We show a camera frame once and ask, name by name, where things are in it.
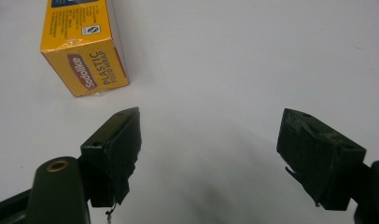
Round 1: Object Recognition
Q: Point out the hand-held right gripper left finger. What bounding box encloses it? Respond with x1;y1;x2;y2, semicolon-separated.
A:
79;106;143;208

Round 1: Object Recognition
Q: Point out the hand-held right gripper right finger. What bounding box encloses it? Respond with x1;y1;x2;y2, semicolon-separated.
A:
275;107;367;212

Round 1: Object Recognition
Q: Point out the yellow plastic wrap box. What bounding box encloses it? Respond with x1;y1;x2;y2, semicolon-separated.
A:
39;0;131;98

